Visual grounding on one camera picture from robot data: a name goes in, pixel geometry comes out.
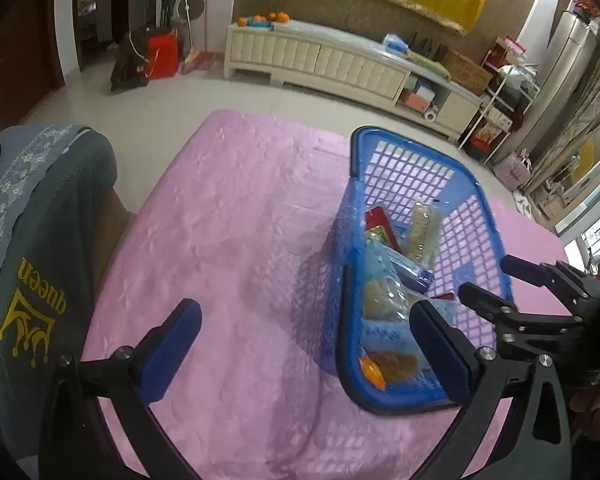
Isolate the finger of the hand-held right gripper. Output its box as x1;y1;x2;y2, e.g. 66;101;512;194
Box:
459;282;588;348
500;255;600;308

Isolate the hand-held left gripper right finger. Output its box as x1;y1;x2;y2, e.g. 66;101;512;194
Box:
409;300;576;480

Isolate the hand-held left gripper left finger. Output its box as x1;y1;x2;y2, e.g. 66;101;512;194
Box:
40;299;203;480

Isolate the blue-edged orange chip packet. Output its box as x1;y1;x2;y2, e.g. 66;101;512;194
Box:
370;350;423;386

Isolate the blue plastic basket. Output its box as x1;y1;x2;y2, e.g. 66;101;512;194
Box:
321;126;518;416

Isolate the orange snack packet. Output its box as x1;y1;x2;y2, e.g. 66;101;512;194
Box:
359;356;387;390

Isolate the lavender snack packet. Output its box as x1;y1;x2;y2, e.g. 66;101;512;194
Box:
397;266;433;293

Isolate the large green-sealed cracker packet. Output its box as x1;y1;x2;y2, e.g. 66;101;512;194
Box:
362;280;413;323

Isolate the narrow cracker packet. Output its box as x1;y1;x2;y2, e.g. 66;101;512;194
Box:
405;201;443;267

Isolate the blue-tinted clear snack bag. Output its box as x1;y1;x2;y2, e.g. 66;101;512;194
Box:
364;240;406;286

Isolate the pink bag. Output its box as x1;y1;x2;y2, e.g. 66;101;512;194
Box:
494;152;533;191

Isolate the pink tablecloth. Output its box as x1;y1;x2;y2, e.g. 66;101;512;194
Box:
80;109;568;480

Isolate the red printed box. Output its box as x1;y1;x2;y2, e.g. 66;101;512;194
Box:
472;120;511;151

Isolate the patterned curtain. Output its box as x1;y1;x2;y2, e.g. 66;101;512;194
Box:
525;25;600;201

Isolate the grey chair cover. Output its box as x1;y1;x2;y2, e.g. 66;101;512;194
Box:
0;124;118;461

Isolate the orange box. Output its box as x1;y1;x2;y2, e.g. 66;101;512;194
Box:
399;89;436;113

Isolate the silver standing air conditioner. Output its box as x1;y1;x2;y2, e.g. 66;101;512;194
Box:
522;10;598;161

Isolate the cardboard box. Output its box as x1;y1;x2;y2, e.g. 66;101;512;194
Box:
442;50;495;96

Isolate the red gift box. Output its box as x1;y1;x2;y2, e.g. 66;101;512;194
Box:
490;36;526;68

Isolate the green folded cloth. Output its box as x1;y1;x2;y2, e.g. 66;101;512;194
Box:
405;50;453;81

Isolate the blue tissue box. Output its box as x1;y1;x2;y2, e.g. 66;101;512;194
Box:
382;33;410;55

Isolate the red flower vase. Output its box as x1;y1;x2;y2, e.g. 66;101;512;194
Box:
570;0;600;21

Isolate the pink broom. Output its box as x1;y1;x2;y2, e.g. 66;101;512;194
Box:
180;0;218;76

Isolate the black bag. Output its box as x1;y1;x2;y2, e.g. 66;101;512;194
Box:
110;25;153;93

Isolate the red bag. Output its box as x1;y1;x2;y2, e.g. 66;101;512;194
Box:
147;29;179;80

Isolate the cream television cabinet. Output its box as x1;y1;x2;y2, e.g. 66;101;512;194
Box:
223;19;486;142

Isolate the brown wooden door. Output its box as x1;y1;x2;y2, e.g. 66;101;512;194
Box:
0;0;66;131

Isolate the white wire rack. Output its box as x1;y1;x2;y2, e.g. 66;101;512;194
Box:
457;55;541;161

